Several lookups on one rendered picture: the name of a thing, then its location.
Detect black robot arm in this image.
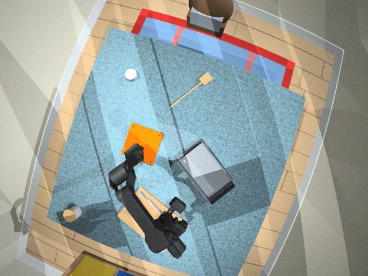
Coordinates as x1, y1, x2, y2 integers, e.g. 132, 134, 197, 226
108, 143, 188, 259

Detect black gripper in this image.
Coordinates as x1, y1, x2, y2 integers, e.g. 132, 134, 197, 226
155, 197, 186, 227

